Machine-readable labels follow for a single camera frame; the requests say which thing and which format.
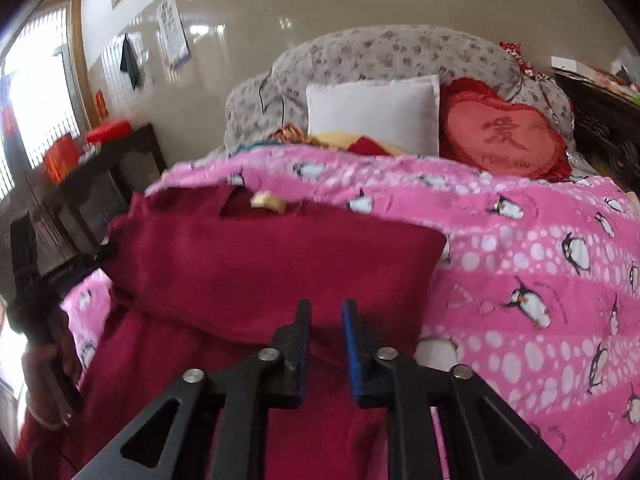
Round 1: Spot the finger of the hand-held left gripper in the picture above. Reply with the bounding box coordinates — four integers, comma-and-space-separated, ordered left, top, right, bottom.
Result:
74, 241, 121, 276

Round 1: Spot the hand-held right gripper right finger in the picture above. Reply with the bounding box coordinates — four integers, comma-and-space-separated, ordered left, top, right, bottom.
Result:
341, 299, 576, 480

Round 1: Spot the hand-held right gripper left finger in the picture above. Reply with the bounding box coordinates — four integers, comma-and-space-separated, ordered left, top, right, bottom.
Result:
72, 299, 313, 480

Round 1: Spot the maroon garment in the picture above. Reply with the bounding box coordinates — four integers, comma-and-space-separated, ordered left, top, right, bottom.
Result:
57, 182, 448, 480

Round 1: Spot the person's left hand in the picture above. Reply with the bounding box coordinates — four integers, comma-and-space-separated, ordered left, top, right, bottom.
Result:
21, 310, 83, 428

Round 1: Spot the dark wooden side table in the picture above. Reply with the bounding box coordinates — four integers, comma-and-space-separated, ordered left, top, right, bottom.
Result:
30, 122, 168, 283

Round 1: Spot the red carton box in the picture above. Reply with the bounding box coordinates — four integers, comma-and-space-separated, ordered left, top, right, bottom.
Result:
42, 132, 82, 184

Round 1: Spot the flat red box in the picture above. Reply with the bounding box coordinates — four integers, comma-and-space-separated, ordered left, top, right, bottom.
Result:
85, 120, 133, 147

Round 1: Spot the small yellow cloth piece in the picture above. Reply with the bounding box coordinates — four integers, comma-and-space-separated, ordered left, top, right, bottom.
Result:
250, 191, 287, 212

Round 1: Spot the window with grille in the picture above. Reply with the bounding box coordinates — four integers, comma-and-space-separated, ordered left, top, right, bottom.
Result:
0, 2, 85, 201

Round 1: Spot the pink penguin blanket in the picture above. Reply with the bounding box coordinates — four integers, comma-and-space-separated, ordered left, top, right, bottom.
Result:
60, 142, 640, 480

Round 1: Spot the dark hanging cloth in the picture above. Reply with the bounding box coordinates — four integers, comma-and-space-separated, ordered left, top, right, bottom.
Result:
119, 34, 147, 91

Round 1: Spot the yellow and red cloth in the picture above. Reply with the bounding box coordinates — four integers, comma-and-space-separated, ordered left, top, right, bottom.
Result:
270, 125, 403, 157

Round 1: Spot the white pillow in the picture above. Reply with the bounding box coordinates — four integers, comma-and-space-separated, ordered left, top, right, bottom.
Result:
306, 75, 442, 157

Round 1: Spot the red heart pillow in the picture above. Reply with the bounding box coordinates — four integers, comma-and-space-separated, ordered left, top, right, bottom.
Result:
439, 77, 573, 181

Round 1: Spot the carved dark wooden cabinet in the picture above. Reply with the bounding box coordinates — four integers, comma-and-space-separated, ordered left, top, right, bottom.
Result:
552, 70, 640, 196

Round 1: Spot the red patterned cloth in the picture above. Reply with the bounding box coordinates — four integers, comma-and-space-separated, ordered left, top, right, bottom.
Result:
500, 40, 543, 83

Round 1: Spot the flat white box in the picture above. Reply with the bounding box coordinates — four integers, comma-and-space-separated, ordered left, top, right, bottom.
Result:
551, 56, 597, 74

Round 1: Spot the black cable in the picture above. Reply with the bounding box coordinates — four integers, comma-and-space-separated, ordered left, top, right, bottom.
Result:
257, 77, 290, 113

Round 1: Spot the eye chart wall poster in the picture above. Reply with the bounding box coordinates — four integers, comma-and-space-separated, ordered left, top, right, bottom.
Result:
156, 0, 192, 69

